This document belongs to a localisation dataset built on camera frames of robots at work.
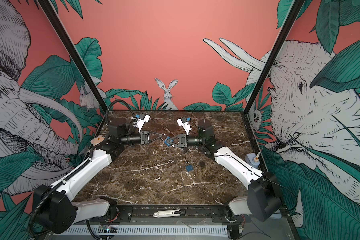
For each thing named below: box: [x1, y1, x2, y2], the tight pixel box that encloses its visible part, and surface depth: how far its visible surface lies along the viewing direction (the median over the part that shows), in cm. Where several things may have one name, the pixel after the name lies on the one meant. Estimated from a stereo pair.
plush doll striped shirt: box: [90, 133, 106, 146], surface depth 95 cm
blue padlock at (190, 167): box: [187, 161, 194, 172], surface depth 92 cm
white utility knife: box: [153, 208, 186, 218], surface depth 76 cm
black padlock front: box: [199, 159, 206, 167], surface depth 94 cm
